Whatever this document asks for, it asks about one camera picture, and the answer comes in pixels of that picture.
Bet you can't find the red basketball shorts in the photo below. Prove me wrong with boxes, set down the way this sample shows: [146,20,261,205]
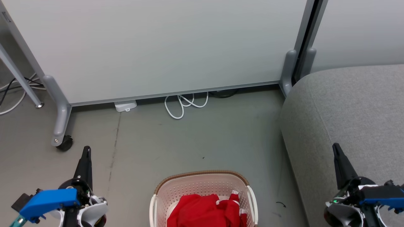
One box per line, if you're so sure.
[167,191,248,227]

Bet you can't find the white floor cable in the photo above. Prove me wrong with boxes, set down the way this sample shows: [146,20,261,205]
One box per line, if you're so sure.
[0,74,46,115]

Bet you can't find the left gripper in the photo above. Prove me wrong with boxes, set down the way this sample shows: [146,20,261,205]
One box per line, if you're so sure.
[47,146,108,227]

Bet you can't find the narrow white partition panel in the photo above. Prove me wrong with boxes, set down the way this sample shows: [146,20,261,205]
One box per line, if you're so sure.
[308,0,404,79]

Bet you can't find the large white partition panel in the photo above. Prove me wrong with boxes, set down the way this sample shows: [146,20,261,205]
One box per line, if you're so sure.
[0,0,316,107]

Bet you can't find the looped white cable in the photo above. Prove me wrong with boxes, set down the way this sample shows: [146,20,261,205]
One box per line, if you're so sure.
[164,92,209,119]

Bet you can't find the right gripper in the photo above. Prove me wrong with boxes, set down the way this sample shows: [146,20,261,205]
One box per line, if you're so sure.
[324,143,389,227]

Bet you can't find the power strips and cables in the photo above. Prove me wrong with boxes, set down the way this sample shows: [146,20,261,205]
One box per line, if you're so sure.
[0,77,45,106]

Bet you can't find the grey partition foot with caster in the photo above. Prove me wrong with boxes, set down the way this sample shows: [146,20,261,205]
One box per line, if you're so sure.
[43,75,74,152]

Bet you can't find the black cable under partition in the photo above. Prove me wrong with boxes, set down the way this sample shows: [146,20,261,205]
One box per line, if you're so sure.
[209,89,239,99]

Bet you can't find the cream plastic laundry basket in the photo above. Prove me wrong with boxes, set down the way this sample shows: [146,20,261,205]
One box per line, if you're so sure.
[149,170,258,227]

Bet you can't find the white adapter box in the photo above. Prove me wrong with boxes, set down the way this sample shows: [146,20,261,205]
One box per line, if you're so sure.
[114,100,138,113]

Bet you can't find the grey fabric sofa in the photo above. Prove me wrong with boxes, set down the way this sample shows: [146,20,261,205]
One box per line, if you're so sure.
[279,64,404,227]

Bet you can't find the grey metal table leg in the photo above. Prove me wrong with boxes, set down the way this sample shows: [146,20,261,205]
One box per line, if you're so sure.
[0,43,45,108]

